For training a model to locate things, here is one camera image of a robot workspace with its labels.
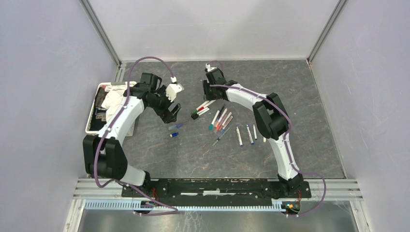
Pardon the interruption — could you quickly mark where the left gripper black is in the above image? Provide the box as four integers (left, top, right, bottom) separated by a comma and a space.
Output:
147, 86, 181, 124

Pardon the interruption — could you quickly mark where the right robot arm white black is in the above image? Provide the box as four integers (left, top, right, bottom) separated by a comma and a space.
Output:
203, 67, 304, 197

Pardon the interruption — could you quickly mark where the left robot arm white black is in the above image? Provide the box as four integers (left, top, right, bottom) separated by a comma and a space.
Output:
83, 72, 184, 197

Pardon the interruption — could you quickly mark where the black gel pen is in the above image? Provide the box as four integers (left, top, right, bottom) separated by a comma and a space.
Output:
212, 127, 231, 146

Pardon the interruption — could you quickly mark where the red cap white marker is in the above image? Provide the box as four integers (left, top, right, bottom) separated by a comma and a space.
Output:
194, 107, 209, 115

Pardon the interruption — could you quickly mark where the black cap white marker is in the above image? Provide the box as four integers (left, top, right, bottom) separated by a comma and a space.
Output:
191, 107, 209, 120

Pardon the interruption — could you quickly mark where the red cap pink marker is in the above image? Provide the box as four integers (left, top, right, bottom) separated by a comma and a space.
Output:
214, 106, 227, 133

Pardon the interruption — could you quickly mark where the white crumpled cloth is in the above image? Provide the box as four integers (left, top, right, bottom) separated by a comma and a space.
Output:
101, 89, 125, 122

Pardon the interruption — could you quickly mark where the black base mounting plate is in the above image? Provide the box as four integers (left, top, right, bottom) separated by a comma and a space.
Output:
139, 178, 312, 207

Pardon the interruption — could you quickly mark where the white plastic basket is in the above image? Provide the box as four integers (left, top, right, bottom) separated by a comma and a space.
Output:
85, 82, 127, 135

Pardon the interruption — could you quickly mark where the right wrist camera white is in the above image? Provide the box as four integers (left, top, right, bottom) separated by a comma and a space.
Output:
205, 63, 216, 73

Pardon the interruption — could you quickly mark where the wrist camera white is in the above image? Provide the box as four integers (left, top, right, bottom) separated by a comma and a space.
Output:
205, 63, 216, 73
165, 76, 184, 102

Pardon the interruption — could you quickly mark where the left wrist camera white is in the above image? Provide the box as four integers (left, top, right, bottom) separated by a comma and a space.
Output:
165, 76, 184, 102

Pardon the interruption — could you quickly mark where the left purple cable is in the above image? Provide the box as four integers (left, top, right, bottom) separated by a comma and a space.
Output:
93, 56, 178, 217

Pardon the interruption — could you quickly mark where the purple cable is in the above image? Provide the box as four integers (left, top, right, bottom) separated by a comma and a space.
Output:
93, 56, 178, 217
206, 60, 327, 218

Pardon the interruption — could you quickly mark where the white slotted cable duct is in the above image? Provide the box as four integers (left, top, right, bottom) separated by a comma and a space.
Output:
84, 200, 289, 212

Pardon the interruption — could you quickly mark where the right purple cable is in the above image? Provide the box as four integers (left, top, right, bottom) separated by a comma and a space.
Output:
206, 60, 327, 218

